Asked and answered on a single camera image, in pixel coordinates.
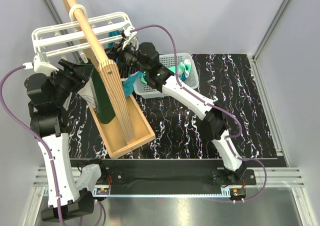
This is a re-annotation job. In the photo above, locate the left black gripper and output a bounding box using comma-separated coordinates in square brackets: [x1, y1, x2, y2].
[48, 58, 95, 105]

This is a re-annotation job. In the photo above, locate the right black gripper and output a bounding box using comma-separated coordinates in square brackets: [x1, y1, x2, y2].
[97, 38, 148, 76]

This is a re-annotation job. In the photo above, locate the white plastic clip hanger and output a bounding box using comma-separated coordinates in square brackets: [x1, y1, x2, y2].
[31, 3, 137, 62]

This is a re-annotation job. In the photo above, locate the mint green sock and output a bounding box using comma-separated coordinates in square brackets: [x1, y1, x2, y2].
[168, 58, 192, 82]

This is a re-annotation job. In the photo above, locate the black white striped sock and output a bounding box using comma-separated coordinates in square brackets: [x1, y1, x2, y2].
[117, 62, 137, 81]

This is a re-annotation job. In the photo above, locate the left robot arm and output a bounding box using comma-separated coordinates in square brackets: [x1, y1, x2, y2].
[24, 59, 108, 225]

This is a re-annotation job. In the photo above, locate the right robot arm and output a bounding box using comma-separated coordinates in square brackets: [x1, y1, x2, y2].
[105, 42, 247, 185]

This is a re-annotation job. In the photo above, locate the wooden pole stand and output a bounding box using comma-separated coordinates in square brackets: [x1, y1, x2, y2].
[66, 0, 136, 144]

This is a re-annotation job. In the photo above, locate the green white sock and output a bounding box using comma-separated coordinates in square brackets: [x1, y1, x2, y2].
[77, 59, 116, 124]

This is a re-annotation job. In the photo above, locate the teal cloth garment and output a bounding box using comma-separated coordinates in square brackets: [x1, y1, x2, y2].
[106, 29, 141, 98]

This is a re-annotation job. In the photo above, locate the grey plastic basket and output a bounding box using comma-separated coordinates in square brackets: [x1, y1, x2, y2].
[133, 53, 199, 99]

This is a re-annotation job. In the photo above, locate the wooden tray base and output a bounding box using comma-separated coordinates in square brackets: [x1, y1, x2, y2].
[86, 93, 156, 160]

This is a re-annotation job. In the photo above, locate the black marbled mat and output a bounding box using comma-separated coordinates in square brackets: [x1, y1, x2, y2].
[68, 54, 282, 162]

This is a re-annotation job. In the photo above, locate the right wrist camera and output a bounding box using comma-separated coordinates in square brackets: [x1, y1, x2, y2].
[121, 27, 139, 50]

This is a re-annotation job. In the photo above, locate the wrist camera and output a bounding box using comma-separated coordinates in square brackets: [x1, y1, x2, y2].
[121, 27, 139, 50]
[22, 52, 59, 76]

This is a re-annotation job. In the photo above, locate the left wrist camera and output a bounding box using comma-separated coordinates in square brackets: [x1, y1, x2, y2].
[22, 52, 59, 76]

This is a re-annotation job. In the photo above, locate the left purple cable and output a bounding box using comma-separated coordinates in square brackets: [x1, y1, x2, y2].
[0, 65, 65, 224]

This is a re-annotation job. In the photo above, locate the purple cable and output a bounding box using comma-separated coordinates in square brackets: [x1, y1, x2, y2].
[0, 65, 65, 224]
[129, 24, 268, 203]

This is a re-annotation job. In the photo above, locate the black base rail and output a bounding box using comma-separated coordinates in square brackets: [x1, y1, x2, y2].
[71, 158, 255, 186]

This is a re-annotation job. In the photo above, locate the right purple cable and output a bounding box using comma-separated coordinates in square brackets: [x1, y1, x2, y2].
[129, 24, 268, 203]

